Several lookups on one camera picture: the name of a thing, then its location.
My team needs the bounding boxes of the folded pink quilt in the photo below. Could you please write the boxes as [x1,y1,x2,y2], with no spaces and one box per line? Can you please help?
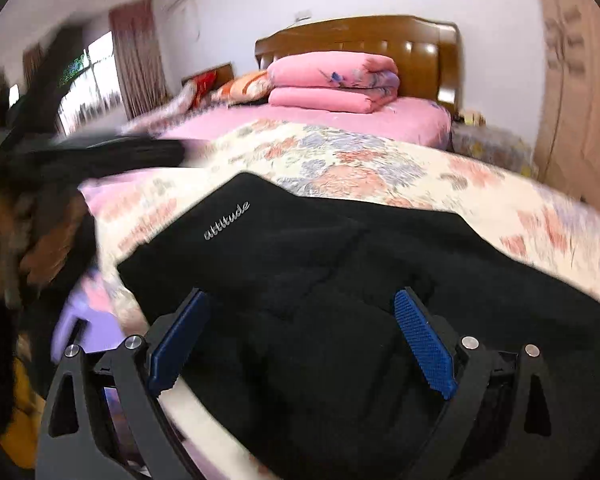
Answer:
[266,51,400,114]

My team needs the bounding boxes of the small items on nightstand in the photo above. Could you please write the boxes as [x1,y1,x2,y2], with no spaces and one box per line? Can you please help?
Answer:
[454,109,487,129]

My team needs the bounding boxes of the black pants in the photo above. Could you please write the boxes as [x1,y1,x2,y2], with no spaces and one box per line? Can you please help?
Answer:
[116,171,600,480]

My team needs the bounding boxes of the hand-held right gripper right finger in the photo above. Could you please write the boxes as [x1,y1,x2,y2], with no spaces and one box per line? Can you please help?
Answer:
[392,287,568,480]

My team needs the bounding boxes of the pink bedsheet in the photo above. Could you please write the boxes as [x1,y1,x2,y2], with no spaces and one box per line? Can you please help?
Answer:
[80,96,452,221]

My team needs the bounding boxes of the window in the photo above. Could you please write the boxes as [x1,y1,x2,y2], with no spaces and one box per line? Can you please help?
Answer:
[57,30,127,133]

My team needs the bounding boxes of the wooden wardrobe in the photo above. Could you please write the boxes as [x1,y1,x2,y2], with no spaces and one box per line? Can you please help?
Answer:
[530,0,600,217]

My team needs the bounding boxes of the red pillow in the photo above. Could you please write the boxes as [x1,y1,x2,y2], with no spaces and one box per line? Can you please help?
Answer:
[192,71,219,106]

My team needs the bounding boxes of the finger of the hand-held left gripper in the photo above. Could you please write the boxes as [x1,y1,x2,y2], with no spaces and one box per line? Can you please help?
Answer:
[45,132,187,177]

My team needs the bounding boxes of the orange floral pillow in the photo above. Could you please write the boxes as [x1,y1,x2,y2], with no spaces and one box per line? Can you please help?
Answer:
[211,71,272,106]

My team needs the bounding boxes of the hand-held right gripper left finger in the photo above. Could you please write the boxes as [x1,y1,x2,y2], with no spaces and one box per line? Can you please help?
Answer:
[35,287,211,480]

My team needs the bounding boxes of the pale floral pillow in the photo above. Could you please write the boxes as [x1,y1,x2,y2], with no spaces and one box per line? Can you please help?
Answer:
[167,84,203,123]

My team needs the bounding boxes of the person's left forearm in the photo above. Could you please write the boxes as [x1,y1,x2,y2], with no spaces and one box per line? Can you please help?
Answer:
[0,180,90,307]

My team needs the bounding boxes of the red patterned curtain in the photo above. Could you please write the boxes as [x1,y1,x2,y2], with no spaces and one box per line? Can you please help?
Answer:
[109,0,169,118]
[22,44,47,92]

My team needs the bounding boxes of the nightstand with floral cover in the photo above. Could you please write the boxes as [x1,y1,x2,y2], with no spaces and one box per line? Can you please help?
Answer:
[450,122,537,177]

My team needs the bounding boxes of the wooden bed headboard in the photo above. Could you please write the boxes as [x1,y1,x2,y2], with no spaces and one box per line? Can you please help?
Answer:
[254,15,463,115]

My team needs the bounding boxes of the floral bedspread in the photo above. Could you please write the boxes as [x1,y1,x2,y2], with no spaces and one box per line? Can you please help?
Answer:
[55,119,600,480]

